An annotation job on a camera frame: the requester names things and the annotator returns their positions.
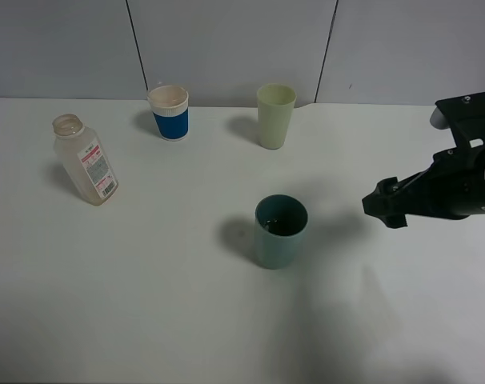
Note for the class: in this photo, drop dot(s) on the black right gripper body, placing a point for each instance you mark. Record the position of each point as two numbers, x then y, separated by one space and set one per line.
453 187

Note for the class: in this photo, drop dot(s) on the clear plastic drink bottle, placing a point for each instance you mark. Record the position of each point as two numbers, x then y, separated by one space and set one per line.
83 157

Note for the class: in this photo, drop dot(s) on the pale green plastic cup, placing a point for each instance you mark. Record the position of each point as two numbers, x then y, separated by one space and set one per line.
276 103

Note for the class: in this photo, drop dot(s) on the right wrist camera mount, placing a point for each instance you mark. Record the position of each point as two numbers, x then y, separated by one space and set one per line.
464 116

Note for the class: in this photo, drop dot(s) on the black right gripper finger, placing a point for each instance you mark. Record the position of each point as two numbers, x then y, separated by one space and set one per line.
381 209
389 190

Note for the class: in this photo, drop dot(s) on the teal blue plastic cup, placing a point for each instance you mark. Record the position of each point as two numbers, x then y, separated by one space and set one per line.
280 223

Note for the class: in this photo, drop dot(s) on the blue and white paper cup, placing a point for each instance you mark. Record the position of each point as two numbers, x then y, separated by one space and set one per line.
169 105

